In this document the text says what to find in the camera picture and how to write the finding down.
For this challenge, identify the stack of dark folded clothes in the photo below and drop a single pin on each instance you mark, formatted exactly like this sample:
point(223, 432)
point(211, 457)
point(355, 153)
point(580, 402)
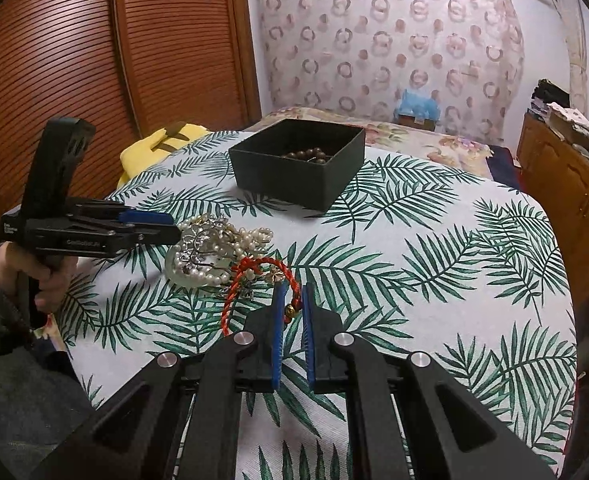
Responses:
point(549, 94)

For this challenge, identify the blue plastic bag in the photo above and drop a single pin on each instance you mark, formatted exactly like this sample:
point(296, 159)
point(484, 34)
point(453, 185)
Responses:
point(419, 104)

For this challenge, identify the small cardboard box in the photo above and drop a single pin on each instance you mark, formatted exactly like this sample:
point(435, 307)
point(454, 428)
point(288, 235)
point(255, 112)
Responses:
point(417, 121)

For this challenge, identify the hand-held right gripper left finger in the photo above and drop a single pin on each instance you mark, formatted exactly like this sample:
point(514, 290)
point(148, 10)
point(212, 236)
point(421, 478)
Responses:
point(277, 340)

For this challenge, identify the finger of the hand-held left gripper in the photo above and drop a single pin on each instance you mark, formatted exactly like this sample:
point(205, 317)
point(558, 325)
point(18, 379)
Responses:
point(164, 235)
point(144, 218)

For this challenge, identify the pale jade bangle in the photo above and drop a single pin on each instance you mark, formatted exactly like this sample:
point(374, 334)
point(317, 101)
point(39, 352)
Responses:
point(171, 267)

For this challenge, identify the dark blue bed sheet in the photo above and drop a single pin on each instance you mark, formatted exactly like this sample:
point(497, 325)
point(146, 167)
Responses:
point(504, 160)

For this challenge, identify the leaf-print tablecloth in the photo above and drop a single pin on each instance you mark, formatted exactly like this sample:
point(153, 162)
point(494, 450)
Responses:
point(424, 285)

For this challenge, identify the person's dark grey clothing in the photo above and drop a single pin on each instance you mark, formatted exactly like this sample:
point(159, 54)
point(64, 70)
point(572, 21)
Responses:
point(19, 410)

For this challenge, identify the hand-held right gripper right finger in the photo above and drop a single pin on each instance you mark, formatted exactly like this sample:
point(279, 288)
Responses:
point(310, 345)

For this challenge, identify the person's left hand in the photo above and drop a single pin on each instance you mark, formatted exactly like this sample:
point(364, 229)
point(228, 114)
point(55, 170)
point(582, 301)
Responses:
point(54, 280)

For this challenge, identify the black jewelry box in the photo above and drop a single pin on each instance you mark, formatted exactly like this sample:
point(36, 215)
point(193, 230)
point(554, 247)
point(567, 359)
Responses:
point(294, 180)

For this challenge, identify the brown louvered wardrobe door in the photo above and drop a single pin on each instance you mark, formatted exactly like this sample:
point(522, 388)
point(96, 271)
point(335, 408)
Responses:
point(184, 45)
point(49, 60)

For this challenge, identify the yellow chair cushion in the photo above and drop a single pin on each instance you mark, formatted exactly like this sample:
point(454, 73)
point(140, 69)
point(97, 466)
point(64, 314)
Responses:
point(142, 152)

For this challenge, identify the white patterned cloth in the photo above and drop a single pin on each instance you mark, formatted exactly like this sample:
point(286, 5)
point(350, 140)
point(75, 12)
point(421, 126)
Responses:
point(572, 117)

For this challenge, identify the wooden cabinet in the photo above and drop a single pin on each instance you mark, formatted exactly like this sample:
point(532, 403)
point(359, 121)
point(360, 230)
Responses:
point(569, 195)

